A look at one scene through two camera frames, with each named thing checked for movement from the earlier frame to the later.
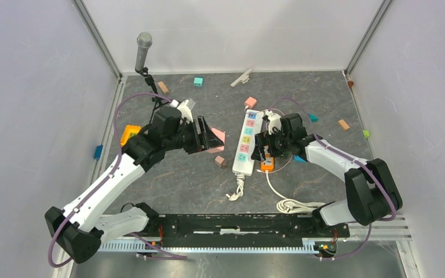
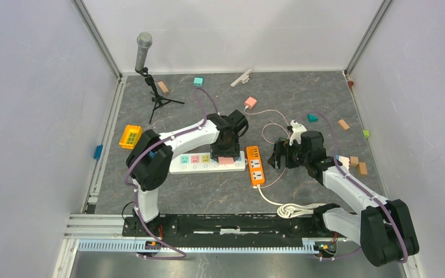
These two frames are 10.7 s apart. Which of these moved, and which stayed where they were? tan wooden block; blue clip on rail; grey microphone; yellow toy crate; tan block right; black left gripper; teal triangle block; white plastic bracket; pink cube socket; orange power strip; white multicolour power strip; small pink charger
Moved: orange power strip; pink cube socket; black left gripper; white multicolour power strip
Stayed: teal triangle block; white plastic bracket; tan block right; blue clip on rail; yellow toy crate; grey microphone; tan wooden block; small pink charger
